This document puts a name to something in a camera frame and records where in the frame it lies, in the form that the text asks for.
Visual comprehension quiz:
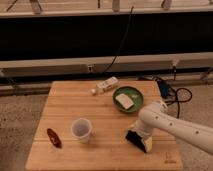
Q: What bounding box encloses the white sponge block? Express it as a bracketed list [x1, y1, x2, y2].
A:
[115, 93, 134, 109]

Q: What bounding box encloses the green round plate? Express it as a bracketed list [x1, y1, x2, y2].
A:
[113, 86, 144, 113]

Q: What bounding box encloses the black hanging cable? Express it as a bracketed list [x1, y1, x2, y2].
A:
[101, 5, 135, 74]

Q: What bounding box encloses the dark red chili pepper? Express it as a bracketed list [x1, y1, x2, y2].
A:
[47, 128, 62, 148]

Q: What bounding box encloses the white ceramic cup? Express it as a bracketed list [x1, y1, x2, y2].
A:
[70, 118, 92, 143]

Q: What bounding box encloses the blue power adapter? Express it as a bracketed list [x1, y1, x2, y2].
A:
[157, 81, 170, 98]

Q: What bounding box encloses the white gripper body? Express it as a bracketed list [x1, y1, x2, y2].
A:
[137, 133, 152, 153]

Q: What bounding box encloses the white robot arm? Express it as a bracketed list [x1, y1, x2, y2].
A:
[134, 101, 213, 155]

